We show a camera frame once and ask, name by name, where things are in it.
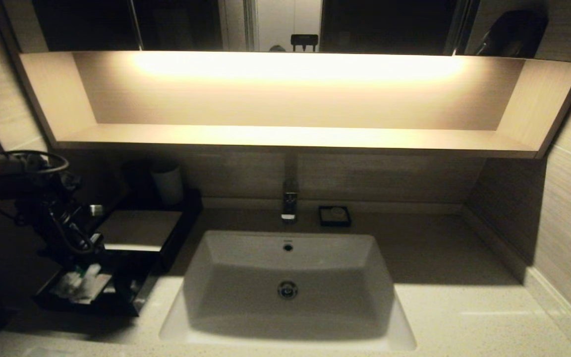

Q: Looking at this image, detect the mirror cabinet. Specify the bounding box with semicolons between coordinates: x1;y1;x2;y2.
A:
0;0;571;63

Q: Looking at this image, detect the chrome faucet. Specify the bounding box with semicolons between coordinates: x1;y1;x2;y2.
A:
281;154;300;222

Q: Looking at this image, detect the small black bracket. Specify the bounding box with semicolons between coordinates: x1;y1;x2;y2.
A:
291;35;319;53

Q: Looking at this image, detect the white green toiletry packet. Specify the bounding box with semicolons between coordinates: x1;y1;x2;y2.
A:
70;263;104;298

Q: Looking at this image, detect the black looped cable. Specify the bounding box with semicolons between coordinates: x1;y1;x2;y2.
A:
0;150;71;175

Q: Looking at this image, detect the clear toothbrush packet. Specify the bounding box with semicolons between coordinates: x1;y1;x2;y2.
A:
50;270;113;305

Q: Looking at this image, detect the black soap dish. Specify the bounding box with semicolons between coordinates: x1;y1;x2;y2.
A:
318;206;351;228

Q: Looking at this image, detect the black cup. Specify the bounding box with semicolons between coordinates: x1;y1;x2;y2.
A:
121;159;157;199

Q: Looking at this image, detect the wooden wall niche shelf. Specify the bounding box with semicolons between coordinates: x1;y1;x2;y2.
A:
20;51;571;159

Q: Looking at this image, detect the white ceramic sink basin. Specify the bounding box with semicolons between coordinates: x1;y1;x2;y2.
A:
161;231;416;351

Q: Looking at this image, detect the white cup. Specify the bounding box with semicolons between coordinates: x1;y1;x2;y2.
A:
151;163;185;206

